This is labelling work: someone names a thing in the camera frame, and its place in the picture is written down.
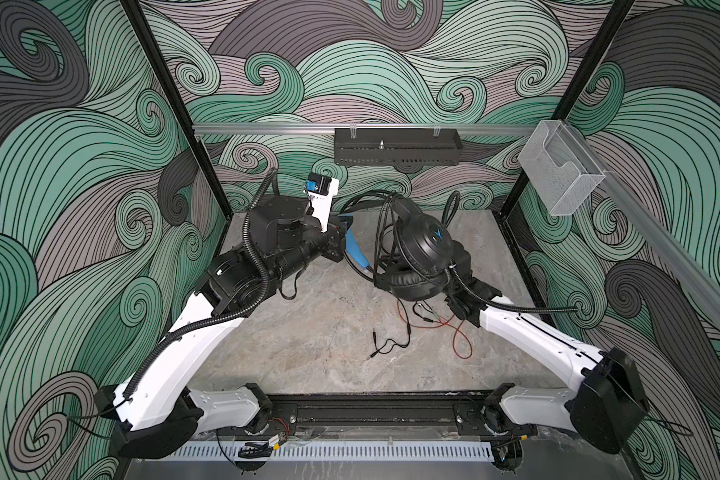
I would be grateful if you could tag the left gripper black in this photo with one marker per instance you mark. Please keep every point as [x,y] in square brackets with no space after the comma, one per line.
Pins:
[336,227]

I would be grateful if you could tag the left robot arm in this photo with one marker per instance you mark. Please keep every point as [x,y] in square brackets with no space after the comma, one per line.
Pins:
[155,411]

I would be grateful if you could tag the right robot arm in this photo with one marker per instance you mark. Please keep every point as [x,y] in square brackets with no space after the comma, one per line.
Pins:
[602,398]

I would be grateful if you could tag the black perforated metal tray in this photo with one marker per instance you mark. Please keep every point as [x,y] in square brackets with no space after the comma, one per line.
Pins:
[407,149]

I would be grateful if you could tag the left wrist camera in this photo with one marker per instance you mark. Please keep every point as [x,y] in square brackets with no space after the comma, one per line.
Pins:
[321,191]

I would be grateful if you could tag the clear plastic wall bin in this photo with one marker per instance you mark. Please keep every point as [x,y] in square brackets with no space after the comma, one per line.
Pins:
[561,166]

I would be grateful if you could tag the aluminium rail back wall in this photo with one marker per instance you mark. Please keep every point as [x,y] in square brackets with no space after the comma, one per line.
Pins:
[280,128]

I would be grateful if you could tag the aluminium rail wall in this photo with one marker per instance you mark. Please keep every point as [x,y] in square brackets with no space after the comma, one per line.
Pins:
[680,224]
[280,128]

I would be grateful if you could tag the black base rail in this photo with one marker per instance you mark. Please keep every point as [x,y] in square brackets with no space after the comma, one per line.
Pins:
[469,412]

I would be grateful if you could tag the black frame post left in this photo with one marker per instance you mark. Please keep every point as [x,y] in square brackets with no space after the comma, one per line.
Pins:
[150,48]

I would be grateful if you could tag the black frame post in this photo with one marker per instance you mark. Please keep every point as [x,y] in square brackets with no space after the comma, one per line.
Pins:
[150,48]
[592,58]

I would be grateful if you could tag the black frame post right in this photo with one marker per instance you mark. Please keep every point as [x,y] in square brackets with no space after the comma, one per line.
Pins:
[592,58]

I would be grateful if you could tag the white slotted cable duct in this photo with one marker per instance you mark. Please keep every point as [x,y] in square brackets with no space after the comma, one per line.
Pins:
[345,451]

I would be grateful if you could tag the aluminium rail right wall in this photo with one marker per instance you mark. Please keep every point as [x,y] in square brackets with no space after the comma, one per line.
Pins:
[680,224]

